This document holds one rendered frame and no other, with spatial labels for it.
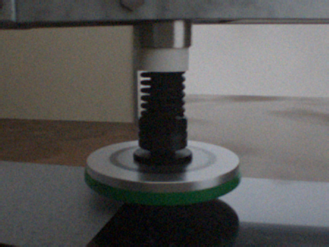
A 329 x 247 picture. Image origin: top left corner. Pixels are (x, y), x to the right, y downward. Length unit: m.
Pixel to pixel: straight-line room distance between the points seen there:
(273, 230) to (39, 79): 5.55
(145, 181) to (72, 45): 5.25
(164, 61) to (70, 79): 5.22
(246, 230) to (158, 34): 0.26
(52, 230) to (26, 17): 0.24
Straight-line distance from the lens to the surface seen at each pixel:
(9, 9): 0.43
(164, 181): 0.44
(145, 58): 0.50
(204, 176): 0.46
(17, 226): 0.50
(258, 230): 0.47
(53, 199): 0.57
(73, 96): 5.71
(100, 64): 5.52
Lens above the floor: 1.03
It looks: 12 degrees down
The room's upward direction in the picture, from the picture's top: straight up
